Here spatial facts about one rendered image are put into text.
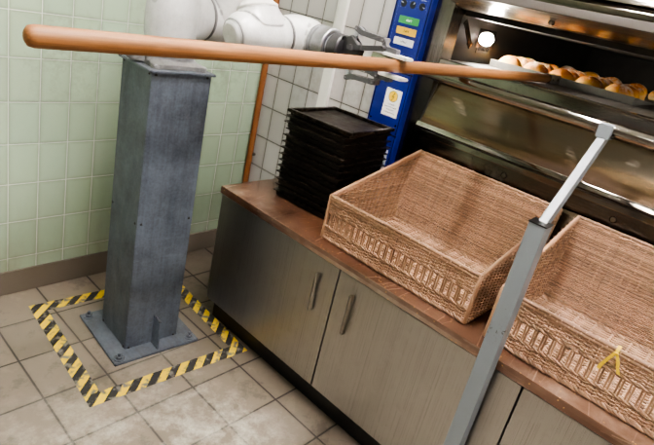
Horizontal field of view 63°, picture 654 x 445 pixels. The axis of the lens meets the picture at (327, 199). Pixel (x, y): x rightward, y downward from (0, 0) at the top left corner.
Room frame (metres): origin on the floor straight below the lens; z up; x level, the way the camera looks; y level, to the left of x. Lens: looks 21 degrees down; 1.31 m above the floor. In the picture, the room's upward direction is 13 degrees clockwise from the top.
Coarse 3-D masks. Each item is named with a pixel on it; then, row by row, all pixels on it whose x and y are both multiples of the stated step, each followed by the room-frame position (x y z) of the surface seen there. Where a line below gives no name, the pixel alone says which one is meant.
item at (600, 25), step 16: (464, 0) 1.89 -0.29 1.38; (480, 0) 1.81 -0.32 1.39; (496, 0) 1.75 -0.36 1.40; (512, 0) 1.73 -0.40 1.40; (528, 0) 1.70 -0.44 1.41; (496, 16) 1.95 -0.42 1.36; (512, 16) 1.87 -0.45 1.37; (528, 16) 1.78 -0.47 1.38; (544, 16) 1.71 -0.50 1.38; (560, 16) 1.64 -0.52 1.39; (576, 16) 1.60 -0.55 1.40; (592, 16) 1.58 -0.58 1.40; (608, 16) 1.56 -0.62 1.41; (576, 32) 1.77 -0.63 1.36; (592, 32) 1.70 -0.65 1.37; (608, 32) 1.63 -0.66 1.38; (624, 32) 1.57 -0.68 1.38; (640, 32) 1.51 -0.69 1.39
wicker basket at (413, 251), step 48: (336, 192) 1.61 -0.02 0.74; (384, 192) 1.82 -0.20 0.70; (432, 192) 1.85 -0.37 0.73; (480, 192) 1.77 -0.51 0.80; (336, 240) 1.55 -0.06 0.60; (384, 240) 1.45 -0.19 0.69; (432, 240) 1.77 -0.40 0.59; (480, 240) 1.70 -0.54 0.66; (432, 288) 1.33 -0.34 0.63; (480, 288) 1.27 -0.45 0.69
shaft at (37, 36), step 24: (48, 48) 0.69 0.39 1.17; (72, 48) 0.71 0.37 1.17; (96, 48) 0.73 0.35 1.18; (120, 48) 0.75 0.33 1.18; (144, 48) 0.78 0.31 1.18; (168, 48) 0.81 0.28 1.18; (192, 48) 0.85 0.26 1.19; (216, 48) 0.88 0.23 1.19; (240, 48) 0.92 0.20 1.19; (264, 48) 0.97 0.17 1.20; (408, 72) 1.31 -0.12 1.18; (432, 72) 1.39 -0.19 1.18; (456, 72) 1.48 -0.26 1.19; (480, 72) 1.58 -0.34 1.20; (504, 72) 1.70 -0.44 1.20; (528, 72) 1.86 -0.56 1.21
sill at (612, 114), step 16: (464, 64) 1.98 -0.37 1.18; (480, 80) 1.90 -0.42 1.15; (496, 80) 1.86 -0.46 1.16; (528, 96) 1.79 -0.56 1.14; (544, 96) 1.76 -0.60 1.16; (560, 96) 1.73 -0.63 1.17; (576, 96) 1.72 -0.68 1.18; (592, 112) 1.66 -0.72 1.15; (608, 112) 1.63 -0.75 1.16; (624, 112) 1.61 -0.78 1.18; (640, 128) 1.58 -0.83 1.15
